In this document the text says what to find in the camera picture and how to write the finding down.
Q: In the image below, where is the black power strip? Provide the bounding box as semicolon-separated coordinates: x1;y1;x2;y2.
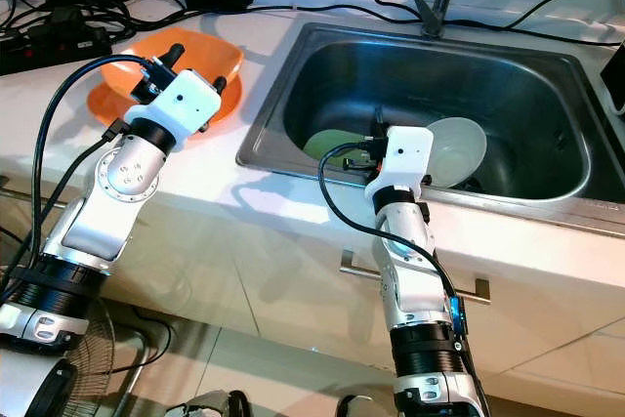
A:
0;17;115;76

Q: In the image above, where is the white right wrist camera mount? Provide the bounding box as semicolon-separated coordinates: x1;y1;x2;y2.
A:
363;126;436;206

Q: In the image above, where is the green plate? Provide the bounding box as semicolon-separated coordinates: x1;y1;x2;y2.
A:
303;129;377;164

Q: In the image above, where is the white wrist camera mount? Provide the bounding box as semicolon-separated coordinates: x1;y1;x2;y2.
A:
125;70;224;145
363;126;436;206

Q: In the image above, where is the orange square bowl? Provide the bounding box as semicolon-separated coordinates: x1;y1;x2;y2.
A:
114;29;245;105

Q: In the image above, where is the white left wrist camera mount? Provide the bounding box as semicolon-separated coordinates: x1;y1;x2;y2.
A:
125;70;224;145

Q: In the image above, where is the grey floor fan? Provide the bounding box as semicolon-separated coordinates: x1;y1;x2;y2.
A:
70;300;152;417

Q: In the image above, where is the white bowl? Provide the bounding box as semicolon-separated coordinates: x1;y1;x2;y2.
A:
425;117;488;189

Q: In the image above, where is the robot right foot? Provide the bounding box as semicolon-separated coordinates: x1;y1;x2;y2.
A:
337;395;392;417

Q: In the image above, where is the silver drawer handle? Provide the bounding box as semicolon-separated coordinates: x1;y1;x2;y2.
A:
340;251;491;303

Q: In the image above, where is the stainless steel sink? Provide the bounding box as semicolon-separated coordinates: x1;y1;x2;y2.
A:
236;21;625;234

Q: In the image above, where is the black power cable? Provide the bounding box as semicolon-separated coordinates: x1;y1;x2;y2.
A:
249;2;625;47

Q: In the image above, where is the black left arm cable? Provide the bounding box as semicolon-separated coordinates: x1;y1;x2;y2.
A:
20;54;157;286

